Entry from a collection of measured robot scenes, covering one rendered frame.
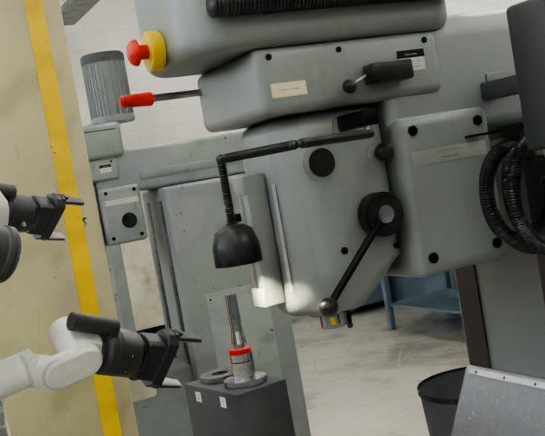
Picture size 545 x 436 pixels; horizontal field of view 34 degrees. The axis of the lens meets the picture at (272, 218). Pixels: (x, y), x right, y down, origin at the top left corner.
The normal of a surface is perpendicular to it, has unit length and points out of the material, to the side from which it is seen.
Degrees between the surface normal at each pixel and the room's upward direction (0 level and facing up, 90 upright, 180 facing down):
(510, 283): 90
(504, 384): 63
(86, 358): 117
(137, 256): 90
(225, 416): 90
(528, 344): 90
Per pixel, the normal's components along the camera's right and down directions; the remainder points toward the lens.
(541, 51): -0.89, 0.18
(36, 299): 0.43, -0.03
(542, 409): -0.87, -0.29
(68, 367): 0.53, 0.41
